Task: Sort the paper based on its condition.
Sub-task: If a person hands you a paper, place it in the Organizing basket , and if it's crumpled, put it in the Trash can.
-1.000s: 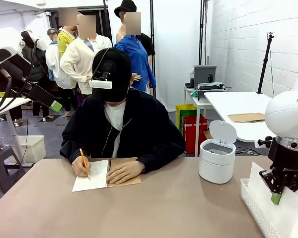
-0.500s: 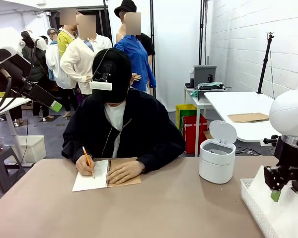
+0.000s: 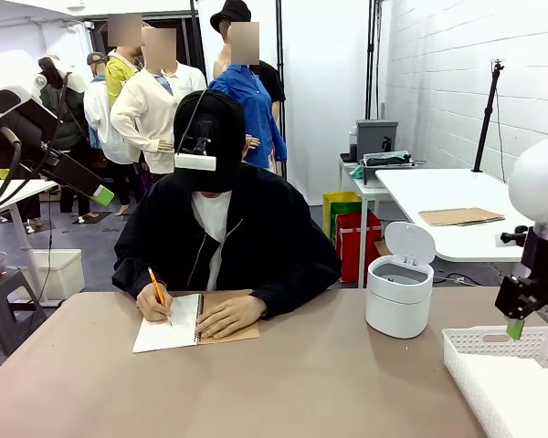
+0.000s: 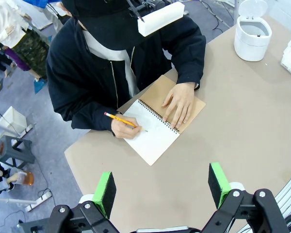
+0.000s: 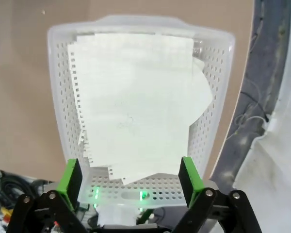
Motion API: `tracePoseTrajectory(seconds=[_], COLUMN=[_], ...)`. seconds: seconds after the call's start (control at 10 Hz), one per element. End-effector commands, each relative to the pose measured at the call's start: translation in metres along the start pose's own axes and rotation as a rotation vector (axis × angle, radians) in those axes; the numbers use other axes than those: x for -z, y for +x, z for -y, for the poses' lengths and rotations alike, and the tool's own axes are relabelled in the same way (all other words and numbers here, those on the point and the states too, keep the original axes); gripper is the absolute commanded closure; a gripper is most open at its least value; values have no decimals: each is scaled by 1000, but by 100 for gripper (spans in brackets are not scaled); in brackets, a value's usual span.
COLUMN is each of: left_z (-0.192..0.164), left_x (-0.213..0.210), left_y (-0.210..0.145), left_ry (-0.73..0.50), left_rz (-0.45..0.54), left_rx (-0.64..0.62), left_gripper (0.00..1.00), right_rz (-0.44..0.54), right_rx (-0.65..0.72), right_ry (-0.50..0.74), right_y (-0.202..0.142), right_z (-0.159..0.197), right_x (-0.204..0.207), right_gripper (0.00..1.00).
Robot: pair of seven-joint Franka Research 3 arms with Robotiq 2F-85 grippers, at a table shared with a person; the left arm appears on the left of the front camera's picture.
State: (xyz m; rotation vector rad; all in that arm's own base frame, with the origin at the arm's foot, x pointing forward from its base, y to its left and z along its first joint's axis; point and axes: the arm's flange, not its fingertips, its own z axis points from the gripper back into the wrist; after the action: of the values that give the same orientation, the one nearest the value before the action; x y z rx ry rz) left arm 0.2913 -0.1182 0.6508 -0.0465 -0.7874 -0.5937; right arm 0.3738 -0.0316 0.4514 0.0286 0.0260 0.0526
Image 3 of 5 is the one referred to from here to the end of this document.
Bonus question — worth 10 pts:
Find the black light stand pole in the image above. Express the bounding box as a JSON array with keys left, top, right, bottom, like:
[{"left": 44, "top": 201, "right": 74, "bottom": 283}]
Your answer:
[
  {"left": 364, "top": 0, "right": 384, "bottom": 121},
  {"left": 274, "top": 0, "right": 288, "bottom": 179}
]

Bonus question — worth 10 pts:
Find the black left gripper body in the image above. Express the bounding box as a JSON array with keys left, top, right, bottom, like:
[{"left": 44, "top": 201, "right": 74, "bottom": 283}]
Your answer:
[{"left": 0, "top": 102, "right": 63, "bottom": 172}]

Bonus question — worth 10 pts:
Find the orange pencil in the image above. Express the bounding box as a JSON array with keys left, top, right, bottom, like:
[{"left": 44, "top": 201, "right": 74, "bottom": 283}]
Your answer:
[{"left": 147, "top": 266, "right": 174, "bottom": 327}]

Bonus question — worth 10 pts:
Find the person's right hand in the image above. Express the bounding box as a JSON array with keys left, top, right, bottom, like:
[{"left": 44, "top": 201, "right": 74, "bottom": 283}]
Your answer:
[{"left": 135, "top": 281, "right": 173, "bottom": 323}]

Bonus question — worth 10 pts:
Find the person's right forearm black sleeve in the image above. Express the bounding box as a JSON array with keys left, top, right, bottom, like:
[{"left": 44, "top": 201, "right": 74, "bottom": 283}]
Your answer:
[{"left": 111, "top": 254, "right": 155, "bottom": 300}]

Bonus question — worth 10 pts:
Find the person in black jacket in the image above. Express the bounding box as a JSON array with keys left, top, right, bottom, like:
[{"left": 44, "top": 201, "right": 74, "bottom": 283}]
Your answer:
[{"left": 111, "top": 162, "right": 343, "bottom": 318}]

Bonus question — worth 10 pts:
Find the mannequin in black t-shirt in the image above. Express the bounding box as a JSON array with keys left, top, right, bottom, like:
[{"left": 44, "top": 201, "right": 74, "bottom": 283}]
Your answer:
[{"left": 254, "top": 60, "right": 287, "bottom": 138}]

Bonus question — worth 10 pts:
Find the white lidded trash bin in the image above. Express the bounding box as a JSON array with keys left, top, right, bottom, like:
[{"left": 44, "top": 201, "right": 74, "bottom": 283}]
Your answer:
[{"left": 364, "top": 221, "right": 437, "bottom": 339}]

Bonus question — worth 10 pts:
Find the large white desk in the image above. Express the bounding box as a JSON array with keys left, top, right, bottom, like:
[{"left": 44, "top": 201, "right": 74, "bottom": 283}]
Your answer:
[{"left": 374, "top": 168, "right": 536, "bottom": 264}]

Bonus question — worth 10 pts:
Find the mannequin in blue shirt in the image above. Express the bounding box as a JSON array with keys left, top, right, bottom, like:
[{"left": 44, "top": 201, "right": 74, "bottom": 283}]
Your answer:
[{"left": 208, "top": 20, "right": 288, "bottom": 170}]

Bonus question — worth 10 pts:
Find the black bucket hat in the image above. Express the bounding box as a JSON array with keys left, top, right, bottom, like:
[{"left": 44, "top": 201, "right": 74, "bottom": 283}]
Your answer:
[{"left": 209, "top": 0, "right": 252, "bottom": 34}]

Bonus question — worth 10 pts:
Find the red bag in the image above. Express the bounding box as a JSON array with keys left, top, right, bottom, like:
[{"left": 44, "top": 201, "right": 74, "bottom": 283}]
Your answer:
[{"left": 335, "top": 212, "right": 384, "bottom": 284}]

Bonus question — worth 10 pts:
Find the white paper sheet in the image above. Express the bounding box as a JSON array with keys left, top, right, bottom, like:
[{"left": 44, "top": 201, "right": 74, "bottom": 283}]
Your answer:
[{"left": 458, "top": 353, "right": 548, "bottom": 438}]

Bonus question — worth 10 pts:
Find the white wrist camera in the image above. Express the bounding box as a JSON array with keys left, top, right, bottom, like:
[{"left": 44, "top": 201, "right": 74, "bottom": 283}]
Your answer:
[
  {"left": 37, "top": 57, "right": 89, "bottom": 95},
  {"left": 495, "top": 224, "right": 532, "bottom": 248}
]

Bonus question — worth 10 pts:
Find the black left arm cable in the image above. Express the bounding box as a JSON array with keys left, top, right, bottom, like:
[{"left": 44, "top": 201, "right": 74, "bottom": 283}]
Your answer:
[{"left": 0, "top": 71, "right": 72, "bottom": 218}]

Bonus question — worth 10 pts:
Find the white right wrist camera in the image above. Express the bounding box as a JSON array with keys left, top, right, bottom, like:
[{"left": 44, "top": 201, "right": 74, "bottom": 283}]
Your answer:
[{"left": 495, "top": 224, "right": 532, "bottom": 248}]

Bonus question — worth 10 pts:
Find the black tripod with camera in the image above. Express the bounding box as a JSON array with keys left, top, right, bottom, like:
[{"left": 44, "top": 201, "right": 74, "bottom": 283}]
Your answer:
[{"left": 471, "top": 57, "right": 507, "bottom": 174}]

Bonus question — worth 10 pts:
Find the mannequin in cream cardigan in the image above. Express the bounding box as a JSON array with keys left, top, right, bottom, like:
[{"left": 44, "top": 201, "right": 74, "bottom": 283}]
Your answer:
[{"left": 111, "top": 26, "right": 208, "bottom": 175}]

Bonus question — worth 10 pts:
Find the black cap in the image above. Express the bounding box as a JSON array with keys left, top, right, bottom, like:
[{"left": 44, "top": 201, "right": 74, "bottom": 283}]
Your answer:
[{"left": 173, "top": 89, "right": 247, "bottom": 193}]

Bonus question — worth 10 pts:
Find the person's left forearm black sleeve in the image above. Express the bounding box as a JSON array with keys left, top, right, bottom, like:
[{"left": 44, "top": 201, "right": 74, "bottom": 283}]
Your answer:
[{"left": 249, "top": 266, "right": 343, "bottom": 318}]

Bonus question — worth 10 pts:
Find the white head-mounted camera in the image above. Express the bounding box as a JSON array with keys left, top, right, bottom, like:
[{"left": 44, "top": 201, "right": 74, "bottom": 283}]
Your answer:
[{"left": 174, "top": 116, "right": 218, "bottom": 172}]

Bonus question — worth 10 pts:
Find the brown cardboard sheet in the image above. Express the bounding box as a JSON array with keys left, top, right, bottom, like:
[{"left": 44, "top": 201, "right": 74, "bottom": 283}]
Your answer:
[{"left": 418, "top": 207, "right": 506, "bottom": 228}]

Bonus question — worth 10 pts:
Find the yellow green bag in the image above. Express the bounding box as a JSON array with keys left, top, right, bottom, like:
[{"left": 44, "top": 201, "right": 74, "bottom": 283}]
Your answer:
[{"left": 322, "top": 191, "right": 364, "bottom": 257}]

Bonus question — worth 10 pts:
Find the gray plastic stool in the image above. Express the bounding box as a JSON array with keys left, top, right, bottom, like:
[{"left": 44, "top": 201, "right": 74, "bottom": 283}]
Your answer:
[{"left": 0, "top": 267, "right": 48, "bottom": 357}]

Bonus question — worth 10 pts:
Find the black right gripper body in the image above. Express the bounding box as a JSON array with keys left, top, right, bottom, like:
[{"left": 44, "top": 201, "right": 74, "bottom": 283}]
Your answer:
[{"left": 521, "top": 227, "right": 548, "bottom": 287}]

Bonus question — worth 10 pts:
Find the person's left hand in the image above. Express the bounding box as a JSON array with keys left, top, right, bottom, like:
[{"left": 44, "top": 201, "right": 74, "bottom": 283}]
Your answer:
[{"left": 195, "top": 294, "right": 269, "bottom": 339}]

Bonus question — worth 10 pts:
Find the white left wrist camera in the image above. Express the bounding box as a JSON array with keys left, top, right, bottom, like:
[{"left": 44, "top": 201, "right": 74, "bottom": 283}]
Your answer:
[{"left": 37, "top": 57, "right": 89, "bottom": 95}]

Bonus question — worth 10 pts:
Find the small white side table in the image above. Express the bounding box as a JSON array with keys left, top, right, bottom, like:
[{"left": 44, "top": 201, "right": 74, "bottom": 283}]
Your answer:
[{"left": 337, "top": 157, "right": 394, "bottom": 289}]

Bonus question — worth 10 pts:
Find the white spiral notebook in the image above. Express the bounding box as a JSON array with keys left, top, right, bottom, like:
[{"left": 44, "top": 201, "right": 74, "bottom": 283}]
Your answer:
[{"left": 132, "top": 289, "right": 260, "bottom": 355}]

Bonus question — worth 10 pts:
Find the white perforated plastic basket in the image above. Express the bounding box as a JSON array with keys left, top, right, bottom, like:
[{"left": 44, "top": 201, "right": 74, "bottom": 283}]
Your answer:
[{"left": 441, "top": 325, "right": 548, "bottom": 438}]

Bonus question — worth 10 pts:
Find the gray box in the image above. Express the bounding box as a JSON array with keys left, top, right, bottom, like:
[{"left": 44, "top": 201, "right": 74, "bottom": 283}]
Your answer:
[{"left": 355, "top": 120, "right": 399, "bottom": 162}]

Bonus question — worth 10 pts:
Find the gray tray with items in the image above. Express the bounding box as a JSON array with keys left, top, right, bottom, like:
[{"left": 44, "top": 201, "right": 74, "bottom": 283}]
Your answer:
[{"left": 362, "top": 151, "right": 415, "bottom": 187}]

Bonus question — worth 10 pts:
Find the white storage box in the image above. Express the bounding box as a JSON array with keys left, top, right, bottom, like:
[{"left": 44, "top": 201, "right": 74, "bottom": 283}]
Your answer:
[{"left": 17, "top": 248, "right": 86, "bottom": 303}]

